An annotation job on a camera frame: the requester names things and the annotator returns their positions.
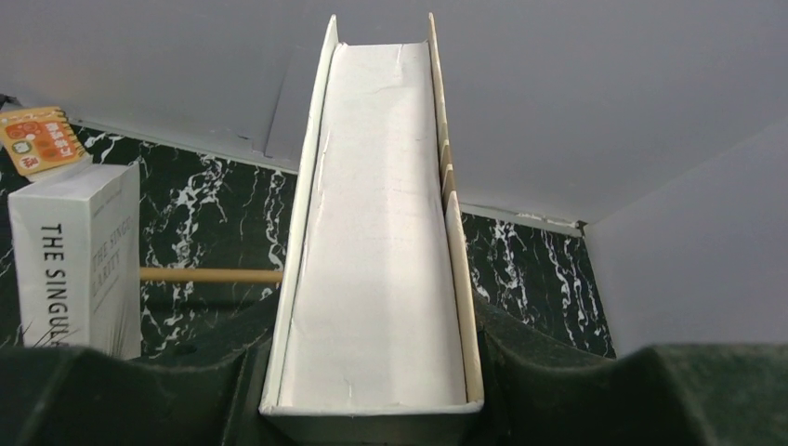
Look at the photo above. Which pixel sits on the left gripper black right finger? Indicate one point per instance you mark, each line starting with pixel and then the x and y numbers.
pixel 539 391

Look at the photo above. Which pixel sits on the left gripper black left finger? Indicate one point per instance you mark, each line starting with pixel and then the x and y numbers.
pixel 205 391

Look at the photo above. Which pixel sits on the wooden book rack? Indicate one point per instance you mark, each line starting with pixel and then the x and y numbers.
pixel 210 275

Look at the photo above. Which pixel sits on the white palm leaf book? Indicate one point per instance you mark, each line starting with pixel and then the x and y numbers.
pixel 76 248

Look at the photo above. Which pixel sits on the white book with brown bars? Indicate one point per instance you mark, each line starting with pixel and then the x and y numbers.
pixel 375 339

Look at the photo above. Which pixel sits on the small orange card box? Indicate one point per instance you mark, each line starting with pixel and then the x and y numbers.
pixel 41 143

